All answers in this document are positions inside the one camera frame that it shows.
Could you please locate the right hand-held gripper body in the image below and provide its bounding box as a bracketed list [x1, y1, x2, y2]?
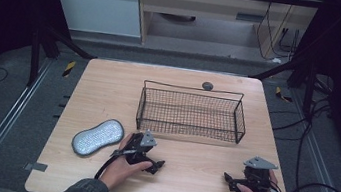
[238, 154, 281, 192]

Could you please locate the person's left hand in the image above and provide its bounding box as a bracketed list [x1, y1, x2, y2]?
[97, 129, 158, 192]

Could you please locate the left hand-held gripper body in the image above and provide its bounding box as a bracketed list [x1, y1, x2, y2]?
[122, 126, 159, 169]

